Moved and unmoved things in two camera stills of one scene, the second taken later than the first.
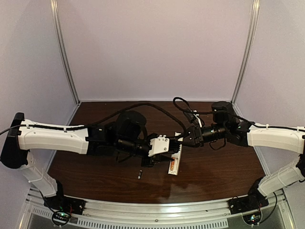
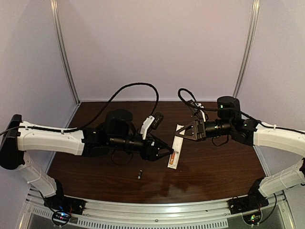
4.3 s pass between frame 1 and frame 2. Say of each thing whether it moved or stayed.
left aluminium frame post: stayed
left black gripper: moved
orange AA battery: moved
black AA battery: stayed
